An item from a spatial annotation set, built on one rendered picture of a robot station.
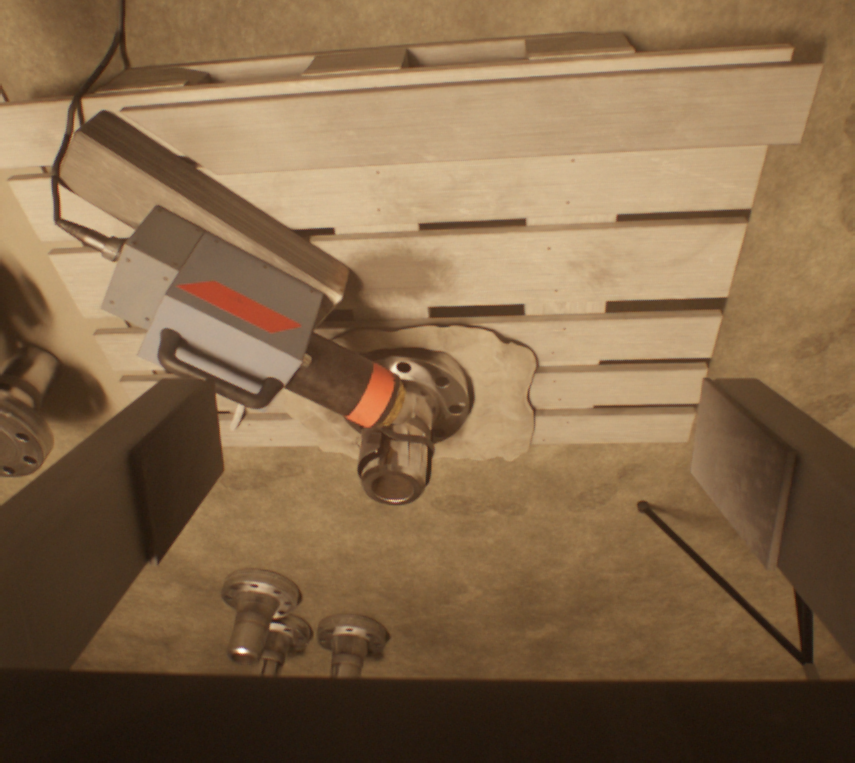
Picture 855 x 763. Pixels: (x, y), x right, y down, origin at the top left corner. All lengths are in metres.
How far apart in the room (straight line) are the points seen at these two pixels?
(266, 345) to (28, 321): 0.86
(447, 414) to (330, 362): 0.36
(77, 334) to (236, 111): 0.81
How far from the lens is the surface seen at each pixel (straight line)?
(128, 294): 0.99
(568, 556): 2.07
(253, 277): 0.98
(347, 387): 0.97
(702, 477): 0.17
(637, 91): 0.94
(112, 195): 1.05
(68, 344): 1.66
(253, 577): 2.28
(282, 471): 1.80
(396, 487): 1.16
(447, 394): 1.20
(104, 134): 1.04
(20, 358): 1.69
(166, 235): 0.98
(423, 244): 1.05
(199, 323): 0.91
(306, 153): 0.98
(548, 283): 1.10
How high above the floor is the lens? 1.03
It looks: 49 degrees down
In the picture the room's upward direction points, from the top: 174 degrees counter-clockwise
